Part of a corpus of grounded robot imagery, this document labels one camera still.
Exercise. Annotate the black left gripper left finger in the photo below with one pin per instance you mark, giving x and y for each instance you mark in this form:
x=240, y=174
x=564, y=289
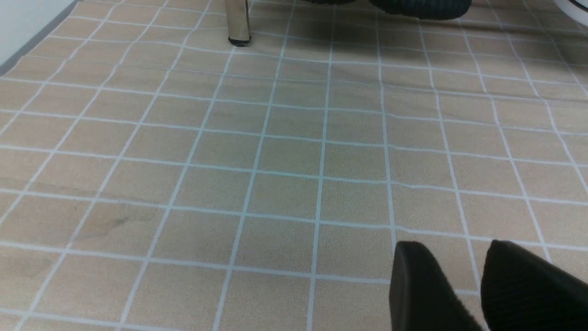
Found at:
x=420, y=296

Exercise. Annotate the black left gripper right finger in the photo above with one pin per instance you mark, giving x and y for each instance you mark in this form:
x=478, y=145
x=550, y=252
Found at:
x=522, y=292

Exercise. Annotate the navy slip-on shoe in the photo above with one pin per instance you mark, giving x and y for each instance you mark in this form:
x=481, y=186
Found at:
x=576, y=9

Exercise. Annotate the black knit sneaker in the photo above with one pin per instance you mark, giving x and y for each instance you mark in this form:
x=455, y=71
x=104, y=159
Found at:
x=437, y=10

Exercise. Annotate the steel shoe rack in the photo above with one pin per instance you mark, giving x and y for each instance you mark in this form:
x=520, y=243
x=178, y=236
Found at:
x=238, y=26

